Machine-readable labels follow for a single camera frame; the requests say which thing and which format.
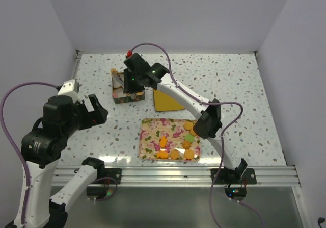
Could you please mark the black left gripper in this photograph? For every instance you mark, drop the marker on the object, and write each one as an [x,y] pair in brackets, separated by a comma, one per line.
[99,116]

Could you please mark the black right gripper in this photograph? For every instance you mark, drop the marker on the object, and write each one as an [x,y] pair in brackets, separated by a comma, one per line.
[129,87]

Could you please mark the silver metal tongs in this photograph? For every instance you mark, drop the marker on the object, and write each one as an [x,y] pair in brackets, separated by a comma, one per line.
[116,74]

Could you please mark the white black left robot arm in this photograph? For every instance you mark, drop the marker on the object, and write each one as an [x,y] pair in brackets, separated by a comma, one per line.
[41,151]

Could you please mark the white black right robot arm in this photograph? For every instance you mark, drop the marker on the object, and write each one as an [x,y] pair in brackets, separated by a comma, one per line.
[208,113]

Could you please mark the floral cookie tin box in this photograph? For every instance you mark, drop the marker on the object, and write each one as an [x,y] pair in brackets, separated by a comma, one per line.
[127,96]

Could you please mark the white paper cup bottom left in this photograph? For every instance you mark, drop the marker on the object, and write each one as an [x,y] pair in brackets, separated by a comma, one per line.
[118,93]

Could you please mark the gold tin lid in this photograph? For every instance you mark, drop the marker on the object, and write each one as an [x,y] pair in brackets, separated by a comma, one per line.
[164,103]

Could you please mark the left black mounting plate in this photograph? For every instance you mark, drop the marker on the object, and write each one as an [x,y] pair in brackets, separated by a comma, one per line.
[112,176]

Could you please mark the black mounting plate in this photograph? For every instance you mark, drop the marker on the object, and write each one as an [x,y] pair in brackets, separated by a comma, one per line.
[112,176]
[229,177]

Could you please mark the floral serving tray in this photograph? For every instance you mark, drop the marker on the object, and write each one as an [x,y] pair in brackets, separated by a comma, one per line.
[152,129]

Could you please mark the orange round cookie top right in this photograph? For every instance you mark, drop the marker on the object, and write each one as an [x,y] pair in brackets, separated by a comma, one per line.
[188,126]

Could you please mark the orange round cookie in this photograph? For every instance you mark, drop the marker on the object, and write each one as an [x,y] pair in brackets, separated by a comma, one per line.
[188,126]
[189,154]
[174,154]

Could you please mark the orange star cookie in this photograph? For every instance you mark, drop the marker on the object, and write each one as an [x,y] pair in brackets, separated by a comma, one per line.
[163,142]

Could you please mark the orange round cookie right edge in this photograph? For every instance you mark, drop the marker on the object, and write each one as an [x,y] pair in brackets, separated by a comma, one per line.
[192,132]

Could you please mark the orange fish cookie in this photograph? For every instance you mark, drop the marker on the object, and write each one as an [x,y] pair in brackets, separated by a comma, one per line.
[162,155]

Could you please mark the green round cookie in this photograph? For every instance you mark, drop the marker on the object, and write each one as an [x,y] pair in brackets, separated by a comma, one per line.
[189,138]

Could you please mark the swirl shell cookie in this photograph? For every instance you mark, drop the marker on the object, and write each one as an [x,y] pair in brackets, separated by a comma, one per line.
[186,144]

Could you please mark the orange round cookie bottom middle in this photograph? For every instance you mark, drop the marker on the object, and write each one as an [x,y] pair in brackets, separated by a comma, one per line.
[174,154]

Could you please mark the orange round cookie bottom right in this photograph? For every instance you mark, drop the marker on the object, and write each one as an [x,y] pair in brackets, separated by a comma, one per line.
[189,154]

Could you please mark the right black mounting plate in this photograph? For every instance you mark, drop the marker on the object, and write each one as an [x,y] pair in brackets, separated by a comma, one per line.
[229,177]

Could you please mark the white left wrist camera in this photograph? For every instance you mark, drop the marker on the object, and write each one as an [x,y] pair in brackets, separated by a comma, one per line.
[71,88]

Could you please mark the aluminium front rail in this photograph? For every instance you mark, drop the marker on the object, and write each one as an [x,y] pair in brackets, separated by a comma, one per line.
[189,176]

